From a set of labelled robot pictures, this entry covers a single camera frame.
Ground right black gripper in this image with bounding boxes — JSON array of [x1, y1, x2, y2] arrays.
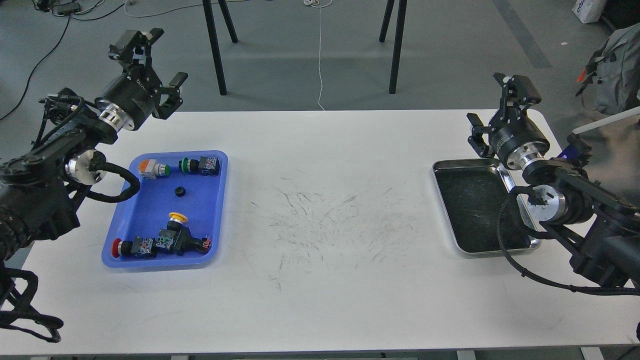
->
[[466, 72, 550, 171]]

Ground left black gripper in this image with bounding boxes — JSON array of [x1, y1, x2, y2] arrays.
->
[[94, 28, 189, 132]]

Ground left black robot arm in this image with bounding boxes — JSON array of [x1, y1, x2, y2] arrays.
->
[[0, 28, 188, 343]]

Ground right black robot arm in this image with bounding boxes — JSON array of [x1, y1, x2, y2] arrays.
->
[[467, 72, 640, 297]]

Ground steel metal tray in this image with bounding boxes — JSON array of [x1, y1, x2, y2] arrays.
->
[[432, 158, 515, 258]]

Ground left black stand legs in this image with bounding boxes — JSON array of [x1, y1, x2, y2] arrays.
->
[[201, 0, 239, 96]]

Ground black stand legs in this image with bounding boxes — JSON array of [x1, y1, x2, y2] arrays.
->
[[201, 0, 239, 96], [378, 0, 409, 95]]

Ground grey backpack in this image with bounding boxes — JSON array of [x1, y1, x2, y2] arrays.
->
[[575, 23, 640, 116]]

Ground white office chair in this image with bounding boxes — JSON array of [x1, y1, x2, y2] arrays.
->
[[571, 106, 640, 136]]

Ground right black stand legs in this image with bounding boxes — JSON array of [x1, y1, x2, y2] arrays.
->
[[378, 0, 409, 95]]

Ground blue plastic tray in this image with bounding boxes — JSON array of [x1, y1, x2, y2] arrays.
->
[[102, 150, 228, 269]]

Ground yellow mushroom push button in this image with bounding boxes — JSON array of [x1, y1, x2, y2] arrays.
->
[[155, 212, 191, 256]]

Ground orange push button switch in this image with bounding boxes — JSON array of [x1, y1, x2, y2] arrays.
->
[[137, 159, 171, 179]]

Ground green push button switch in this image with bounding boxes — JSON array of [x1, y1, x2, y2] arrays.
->
[[178, 156, 221, 176]]

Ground black floor cable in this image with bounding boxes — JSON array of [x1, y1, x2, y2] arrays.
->
[[0, 0, 126, 122]]

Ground red push button switch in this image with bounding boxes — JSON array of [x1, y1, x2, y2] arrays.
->
[[111, 237, 212, 259]]

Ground white hanging cord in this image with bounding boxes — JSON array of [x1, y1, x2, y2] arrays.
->
[[303, 0, 334, 112]]

